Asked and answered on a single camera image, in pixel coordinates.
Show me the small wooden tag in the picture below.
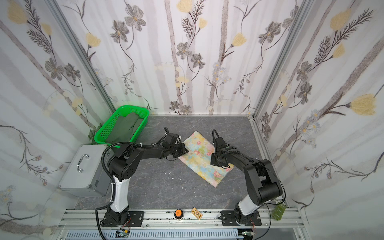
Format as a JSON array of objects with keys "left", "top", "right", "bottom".
[{"left": 191, "top": 208, "right": 203, "bottom": 220}]

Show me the pastel floral skirt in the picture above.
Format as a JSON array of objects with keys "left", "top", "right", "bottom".
[{"left": 179, "top": 131, "right": 234, "bottom": 188}]

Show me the dark green skirt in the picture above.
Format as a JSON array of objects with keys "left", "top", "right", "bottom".
[{"left": 105, "top": 113, "right": 144, "bottom": 144}]

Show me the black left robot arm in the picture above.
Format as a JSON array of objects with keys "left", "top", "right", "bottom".
[{"left": 95, "top": 132, "right": 189, "bottom": 229}]

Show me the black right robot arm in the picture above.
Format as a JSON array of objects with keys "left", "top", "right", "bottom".
[{"left": 211, "top": 137, "right": 285, "bottom": 225}]

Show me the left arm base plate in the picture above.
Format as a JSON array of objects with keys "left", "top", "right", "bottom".
[{"left": 101, "top": 210, "right": 145, "bottom": 228}]

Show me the green plastic basket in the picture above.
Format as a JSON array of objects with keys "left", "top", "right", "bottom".
[{"left": 94, "top": 105, "right": 150, "bottom": 145}]

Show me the orange emergency stop button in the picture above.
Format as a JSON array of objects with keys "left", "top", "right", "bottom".
[{"left": 174, "top": 209, "right": 184, "bottom": 221}]

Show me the grey metal box with handle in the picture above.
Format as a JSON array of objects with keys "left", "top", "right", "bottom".
[{"left": 59, "top": 145, "right": 111, "bottom": 197}]

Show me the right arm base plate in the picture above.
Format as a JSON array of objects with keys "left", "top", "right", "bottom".
[{"left": 218, "top": 210, "right": 262, "bottom": 227}]

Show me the white slotted cable duct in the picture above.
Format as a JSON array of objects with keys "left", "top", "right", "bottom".
[{"left": 65, "top": 229, "right": 244, "bottom": 240}]

